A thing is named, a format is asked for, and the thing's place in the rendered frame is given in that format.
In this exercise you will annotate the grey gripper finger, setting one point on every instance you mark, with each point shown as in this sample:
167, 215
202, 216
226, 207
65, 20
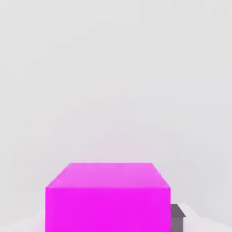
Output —
176, 220

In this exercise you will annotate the small magenta cube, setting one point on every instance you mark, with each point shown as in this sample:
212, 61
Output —
107, 204

